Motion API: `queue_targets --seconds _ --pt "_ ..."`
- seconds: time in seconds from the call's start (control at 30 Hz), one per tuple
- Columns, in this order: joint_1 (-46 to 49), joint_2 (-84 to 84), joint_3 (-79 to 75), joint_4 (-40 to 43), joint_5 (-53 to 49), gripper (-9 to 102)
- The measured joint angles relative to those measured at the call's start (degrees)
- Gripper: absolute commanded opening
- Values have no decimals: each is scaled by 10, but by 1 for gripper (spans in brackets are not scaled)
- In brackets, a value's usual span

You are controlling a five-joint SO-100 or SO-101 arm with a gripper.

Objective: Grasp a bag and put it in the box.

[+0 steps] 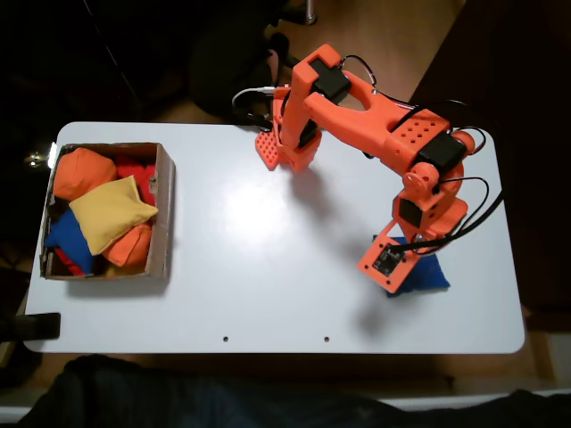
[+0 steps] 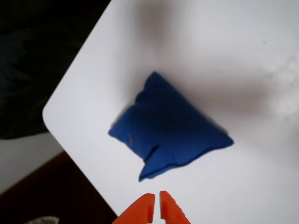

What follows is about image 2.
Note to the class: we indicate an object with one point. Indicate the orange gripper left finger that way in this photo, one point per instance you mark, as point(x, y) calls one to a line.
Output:
point(142, 210)

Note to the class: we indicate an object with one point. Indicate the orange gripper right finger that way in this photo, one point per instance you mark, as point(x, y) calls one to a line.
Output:
point(170, 210)

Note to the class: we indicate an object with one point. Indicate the blue bean bag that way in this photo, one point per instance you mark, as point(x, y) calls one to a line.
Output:
point(170, 126)

